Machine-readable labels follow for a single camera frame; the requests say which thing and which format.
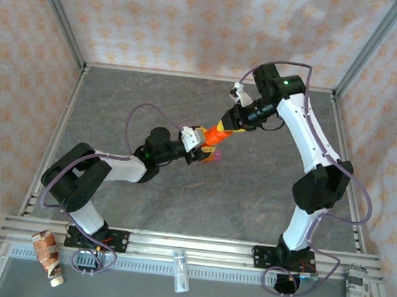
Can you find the orange pill bottle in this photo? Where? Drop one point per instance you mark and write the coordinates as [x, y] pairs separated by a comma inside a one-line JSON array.
[[216, 136]]

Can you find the small orange and pink blocks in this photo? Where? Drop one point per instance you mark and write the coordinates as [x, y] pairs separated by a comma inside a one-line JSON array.
[[215, 157]]

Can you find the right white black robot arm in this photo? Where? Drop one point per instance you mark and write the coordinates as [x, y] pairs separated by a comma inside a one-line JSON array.
[[304, 132]]

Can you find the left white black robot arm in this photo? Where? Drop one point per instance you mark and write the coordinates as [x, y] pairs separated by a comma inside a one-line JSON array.
[[124, 168]]

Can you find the orange patterned backdrop cloth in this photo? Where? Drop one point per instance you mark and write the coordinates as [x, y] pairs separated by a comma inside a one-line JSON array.
[[213, 21]]

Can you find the clear plastic bottle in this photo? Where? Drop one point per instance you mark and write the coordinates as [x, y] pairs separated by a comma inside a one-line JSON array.
[[181, 272]]

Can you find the brown drink bottle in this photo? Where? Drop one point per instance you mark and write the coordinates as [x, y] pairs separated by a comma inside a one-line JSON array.
[[47, 251]]

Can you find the aluminium frame rail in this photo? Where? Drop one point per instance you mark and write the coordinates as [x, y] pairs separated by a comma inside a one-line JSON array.
[[341, 136], [70, 105], [210, 77]]

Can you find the wide aluminium base rail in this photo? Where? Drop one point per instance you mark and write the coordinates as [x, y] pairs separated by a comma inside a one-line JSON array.
[[191, 244]]

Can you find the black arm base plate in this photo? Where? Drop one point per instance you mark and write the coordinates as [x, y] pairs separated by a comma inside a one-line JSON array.
[[261, 257], [119, 241]]

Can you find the aluminium frame post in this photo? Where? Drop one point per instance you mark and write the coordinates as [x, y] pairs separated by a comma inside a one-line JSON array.
[[371, 46], [61, 18]]

